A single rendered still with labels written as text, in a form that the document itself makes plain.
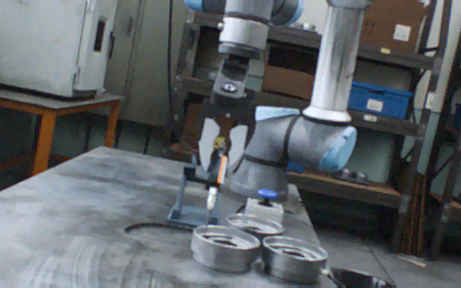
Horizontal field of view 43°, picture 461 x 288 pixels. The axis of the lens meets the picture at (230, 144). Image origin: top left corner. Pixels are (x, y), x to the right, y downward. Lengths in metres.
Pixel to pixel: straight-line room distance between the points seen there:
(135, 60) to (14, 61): 1.73
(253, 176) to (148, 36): 3.41
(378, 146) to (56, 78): 2.90
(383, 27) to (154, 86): 1.82
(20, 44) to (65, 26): 0.25
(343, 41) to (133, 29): 3.54
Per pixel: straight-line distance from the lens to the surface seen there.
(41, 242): 0.89
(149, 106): 4.77
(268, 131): 1.44
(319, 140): 1.39
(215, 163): 0.95
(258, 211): 1.16
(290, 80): 4.41
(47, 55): 3.17
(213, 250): 0.88
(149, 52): 4.77
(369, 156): 5.08
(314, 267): 0.91
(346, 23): 1.38
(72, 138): 5.19
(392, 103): 4.58
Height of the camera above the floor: 1.09
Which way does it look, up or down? 7 degrees down
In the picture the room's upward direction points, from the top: 11 degrees clockwise
